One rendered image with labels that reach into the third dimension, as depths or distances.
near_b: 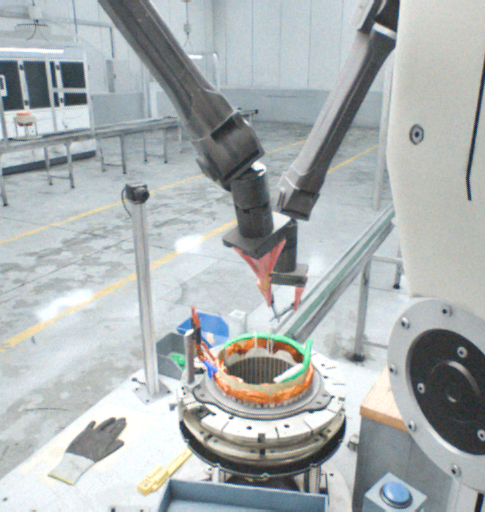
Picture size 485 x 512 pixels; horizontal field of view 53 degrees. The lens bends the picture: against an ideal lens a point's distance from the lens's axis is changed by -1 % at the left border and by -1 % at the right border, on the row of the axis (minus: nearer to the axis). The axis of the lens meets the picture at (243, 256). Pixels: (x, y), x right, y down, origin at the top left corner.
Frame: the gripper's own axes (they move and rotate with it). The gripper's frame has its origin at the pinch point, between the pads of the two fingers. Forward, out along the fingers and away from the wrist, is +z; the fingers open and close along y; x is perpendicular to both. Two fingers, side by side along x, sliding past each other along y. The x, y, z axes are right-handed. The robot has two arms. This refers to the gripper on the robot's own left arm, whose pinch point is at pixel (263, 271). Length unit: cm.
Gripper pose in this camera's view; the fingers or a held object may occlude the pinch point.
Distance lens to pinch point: 84.4
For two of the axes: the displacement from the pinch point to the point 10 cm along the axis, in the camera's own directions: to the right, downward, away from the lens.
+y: -6.7, 5.3, -5.2
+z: 1.5, 7.9, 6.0
